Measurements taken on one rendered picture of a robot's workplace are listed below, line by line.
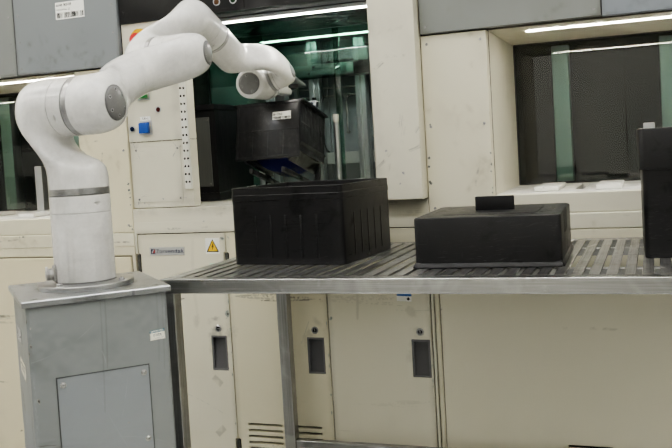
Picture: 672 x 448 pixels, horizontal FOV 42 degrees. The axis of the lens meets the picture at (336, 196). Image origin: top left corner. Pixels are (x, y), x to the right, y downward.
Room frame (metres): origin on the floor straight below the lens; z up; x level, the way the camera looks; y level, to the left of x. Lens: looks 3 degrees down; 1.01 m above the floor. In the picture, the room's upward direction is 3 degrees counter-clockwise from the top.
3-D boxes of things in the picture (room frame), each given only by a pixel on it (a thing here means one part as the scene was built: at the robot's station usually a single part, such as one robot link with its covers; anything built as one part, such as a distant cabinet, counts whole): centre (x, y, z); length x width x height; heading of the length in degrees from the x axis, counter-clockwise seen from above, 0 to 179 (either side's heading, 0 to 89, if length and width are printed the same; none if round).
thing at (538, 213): (1.83, -0.33, 0.83); 0.29 x 0.29 x 0.13; 71
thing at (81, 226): (1.78, 0.52, 0.85); 0.19 x 0.19 x 0.18
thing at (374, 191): (2.03, 0.06, 0.85); 0.28 x 0.28 x 0.17; 65
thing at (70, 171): (1.79, 0.55, 1.07); 0.19 x 0.12 x 0.24; 68
